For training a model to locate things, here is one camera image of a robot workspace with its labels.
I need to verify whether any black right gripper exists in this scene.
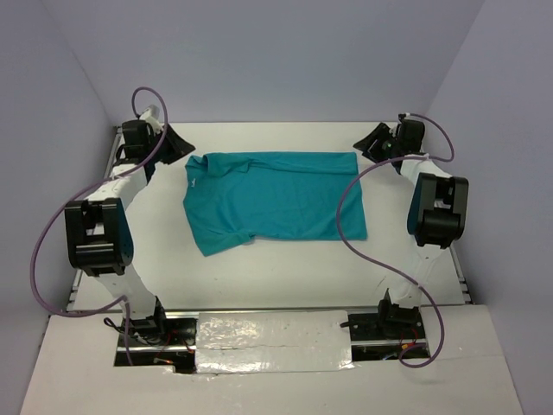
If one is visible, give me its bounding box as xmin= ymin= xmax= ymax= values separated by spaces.
xmin=353 ymin=122 xmax=403 ymax=167

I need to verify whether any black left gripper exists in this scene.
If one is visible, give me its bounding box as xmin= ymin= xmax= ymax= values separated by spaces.
xmin=145 ymin=124 xmax=195 ymax=165

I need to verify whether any teal t shirt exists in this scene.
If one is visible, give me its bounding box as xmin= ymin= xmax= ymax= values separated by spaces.
xmin=183 ymin=151 xmax=368 ymax=256

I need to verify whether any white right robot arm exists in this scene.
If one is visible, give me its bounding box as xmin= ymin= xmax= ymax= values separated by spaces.
xmin=353 ymin=116 xmax=469 ymax=338

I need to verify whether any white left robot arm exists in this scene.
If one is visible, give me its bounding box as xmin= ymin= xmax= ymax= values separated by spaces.
xmin=64 ymin=118 xmax=195 ymax=345

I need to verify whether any white foam cover block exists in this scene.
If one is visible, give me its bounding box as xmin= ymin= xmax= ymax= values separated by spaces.
xmin=195 ymin=310 xmax=353 ymax=374

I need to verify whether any white front cover board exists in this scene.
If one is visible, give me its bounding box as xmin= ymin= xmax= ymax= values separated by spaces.
xmin=22 ymin=305 xmax=522 ymax=414

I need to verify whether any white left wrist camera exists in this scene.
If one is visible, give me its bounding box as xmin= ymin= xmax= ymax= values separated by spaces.
xmin=138 ymin=105 xmax=163 ymax=134

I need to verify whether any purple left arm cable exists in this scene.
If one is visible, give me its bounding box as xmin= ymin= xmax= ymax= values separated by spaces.
xmin=32 ymin=86 xmax=168 ymax=367

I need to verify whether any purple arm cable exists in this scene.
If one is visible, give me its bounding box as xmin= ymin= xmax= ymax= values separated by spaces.
xmin=335 ymin=111 xmax=454 ymax=369
xmin=32 ymin=86 xmax=168 ymax=367

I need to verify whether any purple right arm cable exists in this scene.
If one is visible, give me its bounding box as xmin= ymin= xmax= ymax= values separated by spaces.
xmin=335 ymin=111 xmax=454 ymax=369

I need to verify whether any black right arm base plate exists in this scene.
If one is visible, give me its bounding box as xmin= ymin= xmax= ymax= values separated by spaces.
xmin=340 ymin=313 xmax=425 ymax=344

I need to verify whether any silver mounting rail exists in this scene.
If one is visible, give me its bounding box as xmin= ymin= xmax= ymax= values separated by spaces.
xmin=130 ymin=309 xmax=425 ymax=354

